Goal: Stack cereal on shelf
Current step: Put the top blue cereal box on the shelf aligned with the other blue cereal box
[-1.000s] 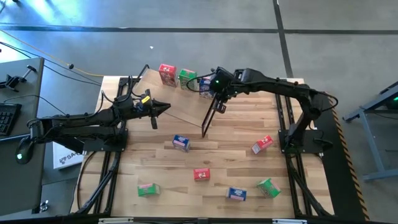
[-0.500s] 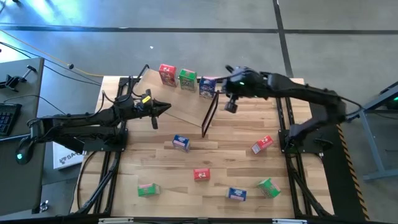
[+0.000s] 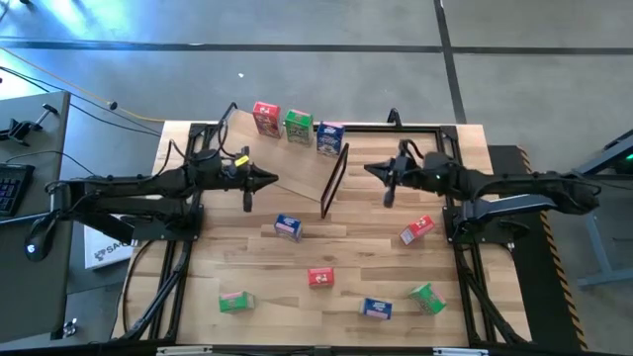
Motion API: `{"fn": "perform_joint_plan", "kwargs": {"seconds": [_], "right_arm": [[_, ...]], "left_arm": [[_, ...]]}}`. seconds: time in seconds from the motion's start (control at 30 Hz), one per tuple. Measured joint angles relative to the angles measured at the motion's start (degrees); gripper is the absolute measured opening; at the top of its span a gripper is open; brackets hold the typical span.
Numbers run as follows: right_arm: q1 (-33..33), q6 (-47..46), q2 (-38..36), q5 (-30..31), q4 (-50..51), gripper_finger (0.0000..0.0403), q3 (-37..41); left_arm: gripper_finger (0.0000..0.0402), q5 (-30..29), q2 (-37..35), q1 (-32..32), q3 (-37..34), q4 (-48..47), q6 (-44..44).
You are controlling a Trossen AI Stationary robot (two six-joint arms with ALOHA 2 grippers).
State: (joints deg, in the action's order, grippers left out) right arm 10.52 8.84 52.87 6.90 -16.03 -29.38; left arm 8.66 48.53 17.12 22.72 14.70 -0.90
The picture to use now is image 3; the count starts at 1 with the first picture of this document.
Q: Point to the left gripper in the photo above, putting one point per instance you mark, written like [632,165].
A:
[237,178]

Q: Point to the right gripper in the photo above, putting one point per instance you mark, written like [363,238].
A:
[405,173]

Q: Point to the blue Frosted Flakes cereal box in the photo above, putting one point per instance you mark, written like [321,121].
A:
[376,308]
[288,226]
[330,141]

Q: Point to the red Froot Loops cereal box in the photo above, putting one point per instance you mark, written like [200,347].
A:
[321,277]
[267,121]
[418,230]

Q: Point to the green Apple Jacks cereal box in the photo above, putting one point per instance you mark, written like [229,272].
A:
[427,298]
[298,128]
[236,301]

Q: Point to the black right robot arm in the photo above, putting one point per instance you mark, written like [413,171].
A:
[494,183]

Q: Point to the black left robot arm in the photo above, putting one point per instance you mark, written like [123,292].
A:
[148,184]

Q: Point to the yellow tag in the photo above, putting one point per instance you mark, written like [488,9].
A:
[242,161]

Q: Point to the black table clamp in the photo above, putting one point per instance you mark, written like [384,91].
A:
[394,117]

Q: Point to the white printed box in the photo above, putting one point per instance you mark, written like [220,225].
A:
[106,254]

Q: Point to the white bar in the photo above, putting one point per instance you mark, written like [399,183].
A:
[184,350]
[460,351]

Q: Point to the black hazard-striped floor mat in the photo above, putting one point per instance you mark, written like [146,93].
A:
[534,296]

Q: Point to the black computer mouse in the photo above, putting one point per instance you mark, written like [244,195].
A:
[42,235]

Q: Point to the grey metal stand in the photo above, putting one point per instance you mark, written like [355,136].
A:
[601,247]

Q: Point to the black keyboard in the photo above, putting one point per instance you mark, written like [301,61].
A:
[12,190]

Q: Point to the grey desk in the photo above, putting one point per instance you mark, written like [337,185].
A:
[34,296]

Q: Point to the black aluminium rig frame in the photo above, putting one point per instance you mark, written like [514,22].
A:
[450,133]

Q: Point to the small metal bracket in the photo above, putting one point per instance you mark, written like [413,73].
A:
[69,328]

